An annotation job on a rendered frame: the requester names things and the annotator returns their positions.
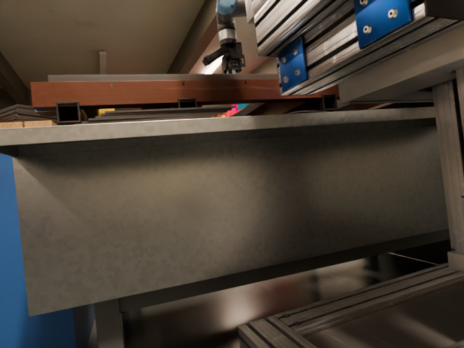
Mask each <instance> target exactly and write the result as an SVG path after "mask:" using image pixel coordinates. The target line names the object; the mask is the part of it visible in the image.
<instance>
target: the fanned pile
mask: <svg viewBox="0 0 464 348"><path fill-rule="evenodd" d="M232 108H236V106H214V107H197V108H164V109H147V110H114V111H105V113H102V114H100V116H95V118H89V119H88V121H82V124H105V123H119V122H146V121H159V120H174V119H200V118H212V117H217V116H218V115H222V113H227V111H228V110H231V109H232ZM75 125H78V124H75Z"/></svg>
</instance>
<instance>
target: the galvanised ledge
mask: <svg viewBox="0 0 464 348"><path fill-rule="evenodd" d="M431 125H436V116H435V110H434V106H432V107H418V108H391V109H377V110H351V111H336V112H323V113H296V114H282V115H255V116H241V117H214V118H200V119H174V120H159V121H146V122H119V123H105V124H78V125H64V126H38V127H23V128H0V153H1V154H4V155H9V156H12V157H14V156H24V155H43V154H52V153H70V152H79V151H98V150H108V149H117V148H135V147H145V146H163V145H173V144H190V143H200V142H218V141H228V140H238V139H255V138H265V137H284V136H293V135H311V134H321V133H339V132H349V131H366V130H376V129H386V128H404V127H414V126H431Z"/></svg>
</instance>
